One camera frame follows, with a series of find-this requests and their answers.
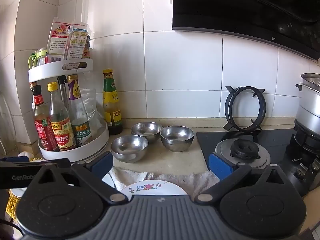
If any black pan support ring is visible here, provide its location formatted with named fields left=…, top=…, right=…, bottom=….
left=223, top=85, right=266, bottom=132

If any yellow cap vinegar bottle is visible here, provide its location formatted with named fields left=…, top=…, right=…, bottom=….
left=47, top=81, right=77, bottom=151

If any red cap sauce bottle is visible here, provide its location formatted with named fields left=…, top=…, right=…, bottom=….
left=31, top=84, right=60, bottom=152

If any black top steel bottle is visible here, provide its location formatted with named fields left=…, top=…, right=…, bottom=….
left=56, top=75, right=70, bottom=112

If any steel pot lid black knob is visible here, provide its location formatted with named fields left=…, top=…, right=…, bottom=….
left=215, top=138, right=272, bottom=169

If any steel steamer pot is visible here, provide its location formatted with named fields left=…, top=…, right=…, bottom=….
left=295, top=72, right=320, bottom=133

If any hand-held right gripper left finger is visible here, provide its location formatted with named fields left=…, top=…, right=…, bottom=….
left=27, top=151, right=128, bottom=204

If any stainless steel bowl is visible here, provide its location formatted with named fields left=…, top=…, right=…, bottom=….
left=160, top=126, right=195, bottom=152
left=110, top=135, right=149, bottom=163
left=130, top=122, right=163, bottom=143

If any floral white plate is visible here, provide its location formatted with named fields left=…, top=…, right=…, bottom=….
left=119, top=180, right=188, bottom=197

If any red and white seasoning packet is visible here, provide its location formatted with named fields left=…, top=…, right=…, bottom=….
left=47, top=17, right=73, bottom=62

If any white towel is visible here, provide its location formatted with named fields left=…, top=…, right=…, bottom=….
left=107, top=166, right=221, bottom=198

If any black burner grate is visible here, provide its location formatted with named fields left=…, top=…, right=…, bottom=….
left=287, top=119, right=320, bottom=161

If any yellow woven mat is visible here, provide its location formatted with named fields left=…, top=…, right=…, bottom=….
left=4, top=157, right=45, bottom=221

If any purple label sauce bottle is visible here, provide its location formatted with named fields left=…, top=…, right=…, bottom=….
left=67, top=74, right=92, bottom=147

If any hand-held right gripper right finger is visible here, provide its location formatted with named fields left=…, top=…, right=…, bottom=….
left=194, top=152, right=302, bottom=204

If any yellow and white seasoning packet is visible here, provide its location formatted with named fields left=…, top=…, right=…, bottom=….
left=65, top=22, right=88, bottom=61

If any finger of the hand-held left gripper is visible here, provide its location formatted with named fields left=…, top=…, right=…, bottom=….
left=0, top=156, right=30, bottom=163

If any black stove knob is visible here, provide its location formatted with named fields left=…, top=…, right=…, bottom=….
left=295, top=163, right=310, bottom=180
left=310, top=158, right=320, bottom=174

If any black range hood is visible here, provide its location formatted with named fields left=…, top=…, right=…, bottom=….
left=172, top=0, right=320, bottom=61

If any black glass cooktop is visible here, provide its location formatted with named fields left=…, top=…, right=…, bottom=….
left=196, top=128, right=320, bottom=198

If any green yellow label oil bottle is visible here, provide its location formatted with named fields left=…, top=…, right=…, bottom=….
left=103, top=69, right=123, bottom=135

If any green lid jar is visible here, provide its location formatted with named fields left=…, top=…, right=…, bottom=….
left=28, top=48, right=48, bottom=69

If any dark sauce bottle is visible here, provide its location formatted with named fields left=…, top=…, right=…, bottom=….
left=83, top=35, right=91, bottom=59

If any white two-tier condiment rack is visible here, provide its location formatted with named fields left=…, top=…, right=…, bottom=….
left=28, top=58, right=109, bottom=163

